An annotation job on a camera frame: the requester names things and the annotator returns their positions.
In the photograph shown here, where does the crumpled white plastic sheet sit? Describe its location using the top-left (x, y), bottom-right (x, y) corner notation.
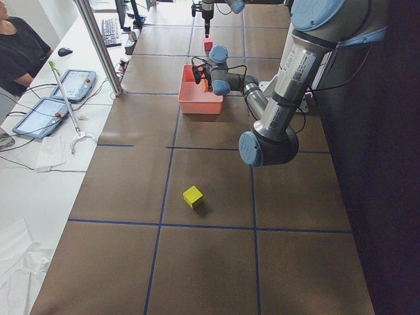
top-left (1, 219), bottom-right (54, 314)

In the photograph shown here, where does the person in black shirt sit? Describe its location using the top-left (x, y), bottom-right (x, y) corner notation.
top-left (0, 0), bottom-right (53, 98)

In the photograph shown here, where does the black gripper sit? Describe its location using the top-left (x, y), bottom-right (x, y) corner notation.
top-left (191, 0), bottom-right (214, 37)
top-left (192, 64), bottom-right (212, 93)

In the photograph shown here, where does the aluminium frame post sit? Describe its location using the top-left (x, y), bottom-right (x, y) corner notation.
top-left (74, 0), bottom-right (123, 96)

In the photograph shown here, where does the orange foam block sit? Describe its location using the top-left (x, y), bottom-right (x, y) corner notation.
top-left (203, 81), bottom-right (209, 93)

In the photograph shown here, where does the long reacher grabber tool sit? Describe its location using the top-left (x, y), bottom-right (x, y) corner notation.
top-left (48, 61), bottom-right (97, 155)

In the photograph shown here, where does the teach pendant tablet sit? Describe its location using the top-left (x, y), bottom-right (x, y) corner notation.
top-left (12, 97), bottom-right (68, 139)
top-left (54, 69), bottom-right (96, 103)

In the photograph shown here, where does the black keyboard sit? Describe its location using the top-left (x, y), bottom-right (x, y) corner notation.
top-left (101, 18), bottom-right (121, 47)

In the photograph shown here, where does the pink plastic bin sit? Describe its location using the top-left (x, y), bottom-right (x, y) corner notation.
top-left (178, 64), bottom-right (223, 115)

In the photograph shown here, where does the pink foam block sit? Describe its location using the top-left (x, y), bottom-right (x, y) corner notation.
top-left (203, 37), bottom-right (213, 52)

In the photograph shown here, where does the yellow foam block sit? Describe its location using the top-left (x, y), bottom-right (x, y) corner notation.
top-left (182, 186), bottom-right (203, 209)

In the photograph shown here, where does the near teach pendant tablet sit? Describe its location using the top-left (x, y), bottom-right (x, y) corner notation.
top-left (12, 97), bottom-right (68, 139)

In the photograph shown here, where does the far teach pendant tablet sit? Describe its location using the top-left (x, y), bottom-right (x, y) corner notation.
top-left (54, 69), bottom-right (96, 103)

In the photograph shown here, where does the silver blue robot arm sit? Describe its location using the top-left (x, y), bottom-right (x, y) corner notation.
top-left (192, 1), bottom-right (389, 167)
top-left (191, 0), bottom-right (294, 39)

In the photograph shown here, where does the black computer mouse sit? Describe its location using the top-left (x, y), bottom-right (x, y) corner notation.
top-left (58, 47), bottom-right (73, 57)

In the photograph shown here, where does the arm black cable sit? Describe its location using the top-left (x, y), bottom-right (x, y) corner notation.
top-left (191, 56), bottom-right (373, 161)

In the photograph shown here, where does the white paper sheet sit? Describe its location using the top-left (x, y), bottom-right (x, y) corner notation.
top-left (35, 136), bottom-right (66, 173)

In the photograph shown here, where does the white pillar with base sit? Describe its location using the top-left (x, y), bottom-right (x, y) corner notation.
top-left (259, 74), bottom-right (309, 114)

